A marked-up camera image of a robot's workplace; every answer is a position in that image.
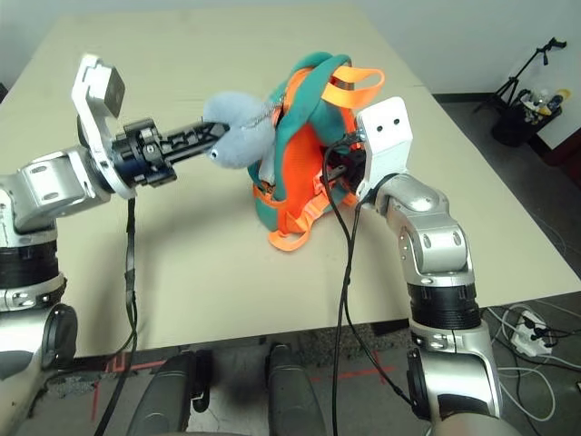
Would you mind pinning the white bottle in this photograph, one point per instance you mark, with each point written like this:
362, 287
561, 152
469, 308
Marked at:
542, 95

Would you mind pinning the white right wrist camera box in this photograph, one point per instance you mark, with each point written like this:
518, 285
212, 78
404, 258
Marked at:
386, 141

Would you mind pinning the dark grey left robot leg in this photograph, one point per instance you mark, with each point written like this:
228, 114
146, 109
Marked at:
165, 399

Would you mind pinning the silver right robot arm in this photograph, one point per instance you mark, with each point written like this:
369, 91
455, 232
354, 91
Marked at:
436, 245

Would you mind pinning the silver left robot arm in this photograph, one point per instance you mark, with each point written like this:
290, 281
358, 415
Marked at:
41, 191

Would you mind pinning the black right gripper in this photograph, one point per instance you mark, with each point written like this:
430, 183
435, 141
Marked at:
356, 168

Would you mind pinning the orange and teal backpack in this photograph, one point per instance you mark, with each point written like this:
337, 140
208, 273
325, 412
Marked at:
299, 181

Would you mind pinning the dark grey right robot leg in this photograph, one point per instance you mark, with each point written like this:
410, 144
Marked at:
292, 395

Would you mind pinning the black tripod stand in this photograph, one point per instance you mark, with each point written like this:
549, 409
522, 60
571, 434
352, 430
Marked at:
513, 84

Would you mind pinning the dark grey robot leg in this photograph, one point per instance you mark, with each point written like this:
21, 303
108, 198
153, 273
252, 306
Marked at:
165, 399
292, 395

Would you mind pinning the white power strip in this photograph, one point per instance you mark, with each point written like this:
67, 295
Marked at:
526, 336

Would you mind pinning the grey plush zipper pendant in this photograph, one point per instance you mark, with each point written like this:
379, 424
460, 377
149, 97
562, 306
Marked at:
240, 131

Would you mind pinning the black bin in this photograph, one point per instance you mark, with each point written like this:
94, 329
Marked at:
515, 127

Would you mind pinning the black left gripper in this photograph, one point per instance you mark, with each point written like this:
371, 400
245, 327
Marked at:
140, 159

